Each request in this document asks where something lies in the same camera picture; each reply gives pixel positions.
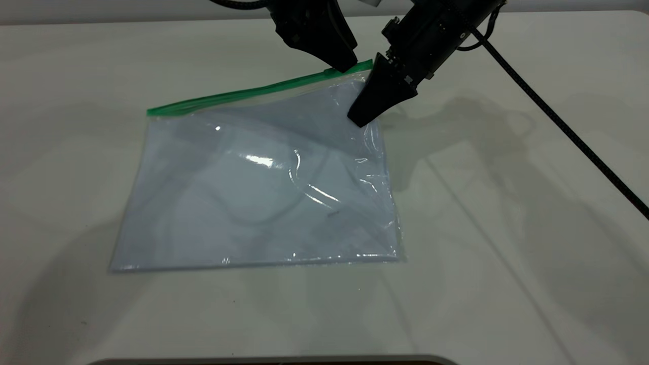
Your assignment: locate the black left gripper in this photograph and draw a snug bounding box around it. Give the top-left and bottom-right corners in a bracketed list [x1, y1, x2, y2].
[269, 0, 358, 73]

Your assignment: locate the thin black looped cable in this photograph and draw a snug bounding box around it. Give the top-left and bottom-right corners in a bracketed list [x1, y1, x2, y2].
[456, 8, 503, 52]

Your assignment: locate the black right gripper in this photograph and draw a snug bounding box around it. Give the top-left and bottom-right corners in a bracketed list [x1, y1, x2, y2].
[347, 0, 508, 127]

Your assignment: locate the thick black braided cable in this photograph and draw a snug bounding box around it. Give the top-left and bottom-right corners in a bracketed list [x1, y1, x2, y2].
[472, 28, 649, 220]

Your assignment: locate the clear zipper bag green strip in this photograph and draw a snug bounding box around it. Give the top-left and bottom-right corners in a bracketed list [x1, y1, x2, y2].
[108, 59, 406, 274]

